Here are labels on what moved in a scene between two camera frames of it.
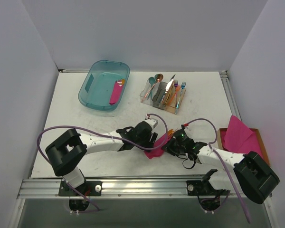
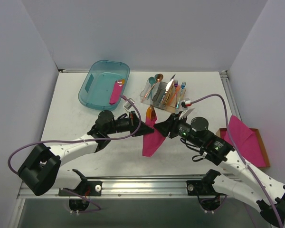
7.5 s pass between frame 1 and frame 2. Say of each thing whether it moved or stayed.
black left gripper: moved
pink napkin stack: stayed
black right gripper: moved
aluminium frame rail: stayed
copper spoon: stayed
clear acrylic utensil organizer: stayed
